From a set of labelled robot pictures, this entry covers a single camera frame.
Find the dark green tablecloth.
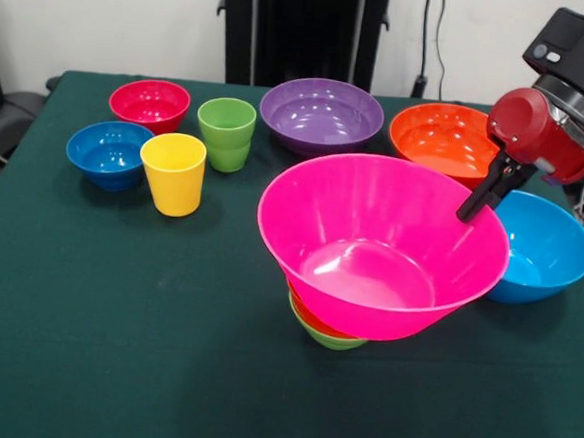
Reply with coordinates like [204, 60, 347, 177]
[0, 64, 584, 438]

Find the small crimson bowl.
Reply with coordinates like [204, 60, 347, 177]
[107, 76, 193, 138]

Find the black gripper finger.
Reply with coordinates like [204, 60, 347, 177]
[489, 160, 538, 215]
[455, 145, 512, 226]

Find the small dark blue bowl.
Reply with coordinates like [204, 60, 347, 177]
[63, 117, 155, 195]

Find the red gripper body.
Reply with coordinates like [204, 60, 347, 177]
[482, 84, 584, 188]

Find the black hanging cable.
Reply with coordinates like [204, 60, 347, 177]
[410, 0, 436, 100]
[432, 0, 454, 98]

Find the light blue bowl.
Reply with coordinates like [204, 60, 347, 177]
[484, 188, 584, 310]

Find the purple bowl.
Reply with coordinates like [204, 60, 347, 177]
[256, 74, 388, 161]

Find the large pink bowl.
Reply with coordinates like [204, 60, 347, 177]
[248, 146, 517, 351]

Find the large orange bowl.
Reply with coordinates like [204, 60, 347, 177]
[385, 99, 504, 192]

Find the small orange bowl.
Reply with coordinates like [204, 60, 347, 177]
[282, 276, 364, 341]

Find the green cup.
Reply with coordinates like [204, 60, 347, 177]
[192, 95, 259, 176]

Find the small green bowl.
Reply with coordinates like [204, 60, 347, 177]
[285, 291, 372, 354]

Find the yellow cup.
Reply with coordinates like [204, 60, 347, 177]
[135, 130, 210, 220]

